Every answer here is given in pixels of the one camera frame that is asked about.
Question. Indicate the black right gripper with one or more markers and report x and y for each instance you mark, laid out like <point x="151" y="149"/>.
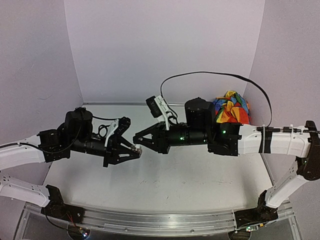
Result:
<point x="161" y="137"/>

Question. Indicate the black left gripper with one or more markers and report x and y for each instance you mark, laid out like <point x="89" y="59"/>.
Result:
<point x="115" y="155"/>

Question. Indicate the glitter nail polish bottle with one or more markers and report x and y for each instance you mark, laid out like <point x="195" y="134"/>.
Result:
<point x="137" y="150"/>

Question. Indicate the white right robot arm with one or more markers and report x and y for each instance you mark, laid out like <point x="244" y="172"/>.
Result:
<point x="234" y="139"/>

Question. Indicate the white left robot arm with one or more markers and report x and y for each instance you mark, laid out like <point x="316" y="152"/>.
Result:
<point x="39" y="148"/>

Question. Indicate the rainbow coloured sleeve cloth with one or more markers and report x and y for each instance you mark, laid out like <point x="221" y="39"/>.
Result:
<point x="232" y="108"/>

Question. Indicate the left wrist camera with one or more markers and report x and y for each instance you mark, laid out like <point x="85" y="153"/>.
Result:
<point x="117" y="128"/>

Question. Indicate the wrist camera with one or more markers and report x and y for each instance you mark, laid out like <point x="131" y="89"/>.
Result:
<point x="160" y="110"/>
<point x="117" y="128"/>

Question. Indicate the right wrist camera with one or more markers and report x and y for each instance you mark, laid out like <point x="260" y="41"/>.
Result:
<point x="160" y="110"/>

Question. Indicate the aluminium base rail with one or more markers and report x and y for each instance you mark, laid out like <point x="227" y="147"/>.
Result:
<point x="75" y="222"/>

